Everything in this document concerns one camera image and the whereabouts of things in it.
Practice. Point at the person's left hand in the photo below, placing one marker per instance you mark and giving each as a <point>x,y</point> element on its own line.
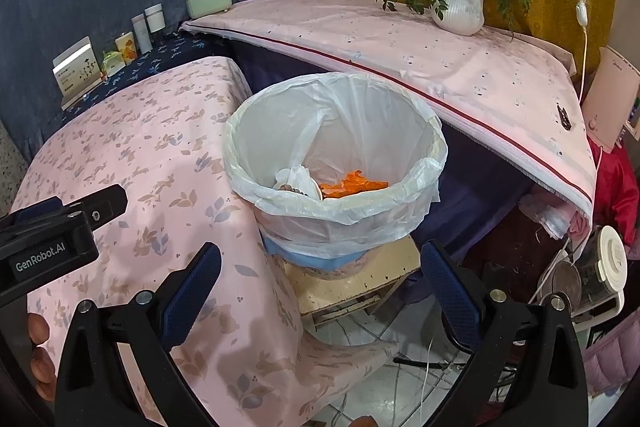
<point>41,365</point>

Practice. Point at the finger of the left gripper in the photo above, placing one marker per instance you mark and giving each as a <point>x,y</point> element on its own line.
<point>36,211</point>
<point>102,206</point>

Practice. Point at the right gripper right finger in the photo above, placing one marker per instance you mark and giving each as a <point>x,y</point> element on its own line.
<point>524,367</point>

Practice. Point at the green small packet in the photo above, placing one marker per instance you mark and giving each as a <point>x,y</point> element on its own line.
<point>112,63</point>

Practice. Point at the wooden stool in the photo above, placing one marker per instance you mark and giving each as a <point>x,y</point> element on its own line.
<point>364,285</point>

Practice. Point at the white open gift box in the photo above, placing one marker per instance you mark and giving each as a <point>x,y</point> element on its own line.
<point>77,72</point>

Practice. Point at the orange patterned small box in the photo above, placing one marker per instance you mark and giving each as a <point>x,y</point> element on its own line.
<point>126,46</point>

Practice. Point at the green tissue box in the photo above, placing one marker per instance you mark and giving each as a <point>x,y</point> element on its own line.
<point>200,8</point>

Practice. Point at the pink floral tablecloth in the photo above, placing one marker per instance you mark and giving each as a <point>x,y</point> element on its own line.
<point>248,357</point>

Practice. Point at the white-lined trash bin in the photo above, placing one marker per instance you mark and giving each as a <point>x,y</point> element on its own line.
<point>333,124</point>

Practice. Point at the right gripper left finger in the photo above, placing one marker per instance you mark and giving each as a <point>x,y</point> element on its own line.
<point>93,386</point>

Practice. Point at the tall white bottle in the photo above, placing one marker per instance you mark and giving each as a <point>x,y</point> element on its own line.
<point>142,34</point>

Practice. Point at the white tissue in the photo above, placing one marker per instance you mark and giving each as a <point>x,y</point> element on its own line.
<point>297,179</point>

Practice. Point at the pink electric kettle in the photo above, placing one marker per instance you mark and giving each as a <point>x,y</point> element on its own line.
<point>611,107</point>

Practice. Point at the black hair clip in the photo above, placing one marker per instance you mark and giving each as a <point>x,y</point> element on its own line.
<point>564,119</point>

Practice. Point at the navy floral cloth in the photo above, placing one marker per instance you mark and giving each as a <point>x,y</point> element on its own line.
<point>176,50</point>

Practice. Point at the white jar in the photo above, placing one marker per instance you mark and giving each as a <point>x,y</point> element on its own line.
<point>155,19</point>

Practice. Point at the pink dotted bed cover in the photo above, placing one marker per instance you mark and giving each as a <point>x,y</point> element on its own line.
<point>500,89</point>

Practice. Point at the orange plastic bag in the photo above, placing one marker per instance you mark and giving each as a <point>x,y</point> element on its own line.
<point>353,183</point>

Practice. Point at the red cloth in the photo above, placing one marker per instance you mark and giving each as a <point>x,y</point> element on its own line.
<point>616,199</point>

